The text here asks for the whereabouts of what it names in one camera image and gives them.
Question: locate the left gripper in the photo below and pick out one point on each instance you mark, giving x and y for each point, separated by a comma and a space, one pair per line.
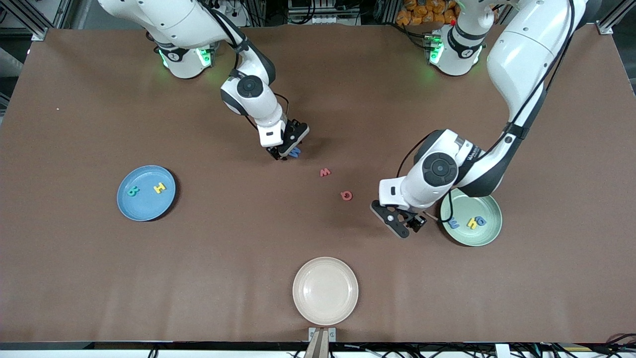
412, 216

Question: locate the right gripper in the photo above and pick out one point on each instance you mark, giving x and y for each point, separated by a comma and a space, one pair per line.
280, 152

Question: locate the blue foam capital M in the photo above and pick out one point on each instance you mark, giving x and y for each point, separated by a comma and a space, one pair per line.
296, 153

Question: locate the blue foam small e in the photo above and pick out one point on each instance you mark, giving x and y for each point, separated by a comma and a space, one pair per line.
453, 224

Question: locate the pink foam small w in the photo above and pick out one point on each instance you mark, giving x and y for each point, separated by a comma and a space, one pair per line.
325, 173

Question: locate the yellow foam small h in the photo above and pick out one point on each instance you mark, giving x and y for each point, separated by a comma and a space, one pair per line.
471, 223

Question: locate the blue foam small a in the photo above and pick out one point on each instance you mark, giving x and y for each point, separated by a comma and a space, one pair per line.
481, 221

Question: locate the pink foam letter Q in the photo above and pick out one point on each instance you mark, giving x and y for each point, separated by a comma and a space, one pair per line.
342, 196

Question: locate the yellow foam capital H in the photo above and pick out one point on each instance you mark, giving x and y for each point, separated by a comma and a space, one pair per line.
159, 188

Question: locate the teal foam letter R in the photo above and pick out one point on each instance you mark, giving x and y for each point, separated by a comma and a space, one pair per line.
132, 191

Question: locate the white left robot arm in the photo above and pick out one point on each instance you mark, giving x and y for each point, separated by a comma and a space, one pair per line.
521, 49

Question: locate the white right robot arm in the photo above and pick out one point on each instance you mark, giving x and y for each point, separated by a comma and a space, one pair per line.
174, 20

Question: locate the green round plate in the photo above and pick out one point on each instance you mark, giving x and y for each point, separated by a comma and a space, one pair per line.
477, 237

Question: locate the beige round plate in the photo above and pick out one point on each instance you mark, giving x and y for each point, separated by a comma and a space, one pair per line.
325, 291

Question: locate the blue round plate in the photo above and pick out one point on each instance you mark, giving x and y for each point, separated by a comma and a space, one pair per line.
144, 206

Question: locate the brown table cover sheet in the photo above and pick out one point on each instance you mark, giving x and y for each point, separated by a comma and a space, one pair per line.
248, 248

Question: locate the white device behind table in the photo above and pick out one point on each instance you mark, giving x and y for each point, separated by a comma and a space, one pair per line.
325, 20

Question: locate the white power strip with plugs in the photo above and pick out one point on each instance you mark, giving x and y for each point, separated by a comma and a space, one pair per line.
226, 10

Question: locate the bag of orange fruits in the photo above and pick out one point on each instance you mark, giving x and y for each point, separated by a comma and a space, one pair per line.
417, 12

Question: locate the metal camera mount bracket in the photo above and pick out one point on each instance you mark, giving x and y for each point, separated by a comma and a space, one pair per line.
322, 348

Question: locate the aluminium frame profile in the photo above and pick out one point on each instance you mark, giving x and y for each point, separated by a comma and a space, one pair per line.
39, 34
613, 17

